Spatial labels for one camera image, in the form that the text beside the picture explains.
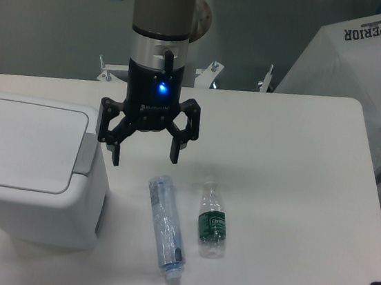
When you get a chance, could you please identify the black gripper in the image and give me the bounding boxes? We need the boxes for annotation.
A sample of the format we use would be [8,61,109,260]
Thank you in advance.
[96,26,201,166]

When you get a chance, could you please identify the white push-lid trash can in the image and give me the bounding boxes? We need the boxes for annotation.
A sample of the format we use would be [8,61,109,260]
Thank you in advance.
[0,92,109,249]

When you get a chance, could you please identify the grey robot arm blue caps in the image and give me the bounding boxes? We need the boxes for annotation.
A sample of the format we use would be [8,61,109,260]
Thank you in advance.
[96,0,201,166]

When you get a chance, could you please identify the clear bottle green label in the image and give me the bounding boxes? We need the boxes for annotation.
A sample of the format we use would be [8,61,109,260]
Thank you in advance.
[197,180,227,259]

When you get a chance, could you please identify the crushed clear blue bottle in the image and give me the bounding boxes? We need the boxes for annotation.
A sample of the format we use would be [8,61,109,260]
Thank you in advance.
[148,175,186,285]

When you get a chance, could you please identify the white umbrella with lettering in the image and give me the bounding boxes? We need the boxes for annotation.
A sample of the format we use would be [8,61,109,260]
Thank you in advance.
[275,14,381,172]

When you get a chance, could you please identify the white metal base frame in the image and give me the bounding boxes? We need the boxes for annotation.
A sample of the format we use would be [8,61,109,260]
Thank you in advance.
[96,55,275,93]

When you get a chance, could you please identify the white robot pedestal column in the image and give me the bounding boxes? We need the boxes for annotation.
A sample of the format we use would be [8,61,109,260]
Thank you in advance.
[182,0,212,88]

